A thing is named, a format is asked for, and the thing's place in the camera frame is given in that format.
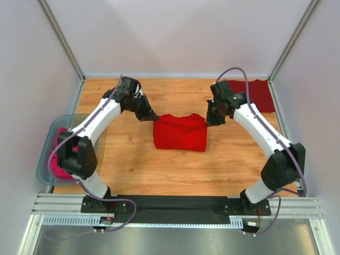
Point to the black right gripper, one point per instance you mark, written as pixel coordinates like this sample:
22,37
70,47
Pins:
212,113

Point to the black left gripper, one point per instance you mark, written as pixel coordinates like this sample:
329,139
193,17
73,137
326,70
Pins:
144,109

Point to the bright red t shirt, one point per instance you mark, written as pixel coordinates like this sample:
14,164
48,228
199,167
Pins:
180,133

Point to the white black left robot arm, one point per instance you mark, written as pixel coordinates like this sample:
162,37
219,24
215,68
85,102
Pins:
75,149

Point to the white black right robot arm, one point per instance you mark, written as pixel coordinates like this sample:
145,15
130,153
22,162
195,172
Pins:
285,160

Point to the folded dark red t shirt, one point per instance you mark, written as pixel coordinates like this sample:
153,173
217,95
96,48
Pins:
259,93

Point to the grey plastic bin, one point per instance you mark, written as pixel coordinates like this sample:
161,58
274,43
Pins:
47,148

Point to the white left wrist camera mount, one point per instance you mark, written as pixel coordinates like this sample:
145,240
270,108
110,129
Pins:
138,92

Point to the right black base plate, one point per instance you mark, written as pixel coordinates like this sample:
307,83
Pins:
238,206

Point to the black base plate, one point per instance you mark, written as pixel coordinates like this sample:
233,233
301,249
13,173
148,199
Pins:
238,206
91,205

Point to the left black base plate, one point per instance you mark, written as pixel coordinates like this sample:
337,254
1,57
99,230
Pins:
91,205

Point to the slotted cable duct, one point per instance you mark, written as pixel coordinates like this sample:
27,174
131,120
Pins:
102,221

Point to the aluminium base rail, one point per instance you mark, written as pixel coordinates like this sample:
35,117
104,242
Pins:
70,204

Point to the left aluminium frame post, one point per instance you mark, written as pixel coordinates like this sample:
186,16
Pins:
47,11

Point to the aluminium frame post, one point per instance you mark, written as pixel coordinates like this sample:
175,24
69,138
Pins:
47,11
308,13

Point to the right aluminium frame post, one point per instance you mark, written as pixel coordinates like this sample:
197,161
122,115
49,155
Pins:
308,13

